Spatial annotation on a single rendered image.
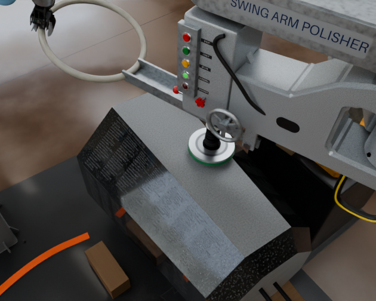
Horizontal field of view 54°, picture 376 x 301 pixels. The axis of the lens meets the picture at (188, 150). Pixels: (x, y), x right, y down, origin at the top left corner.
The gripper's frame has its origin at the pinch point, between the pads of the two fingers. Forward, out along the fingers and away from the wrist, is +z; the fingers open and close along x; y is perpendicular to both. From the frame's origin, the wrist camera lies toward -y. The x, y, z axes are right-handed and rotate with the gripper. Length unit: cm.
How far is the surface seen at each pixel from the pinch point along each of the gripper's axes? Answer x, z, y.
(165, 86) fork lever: 58, -11, 19
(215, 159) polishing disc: 87, -5, 44
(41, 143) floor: -3, 137, -11
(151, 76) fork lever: 52, -8, 13
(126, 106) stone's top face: 46, 22, 12
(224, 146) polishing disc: 91, -5, 37
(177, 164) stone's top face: 73, 6, 46
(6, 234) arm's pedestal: 1, 104, 69
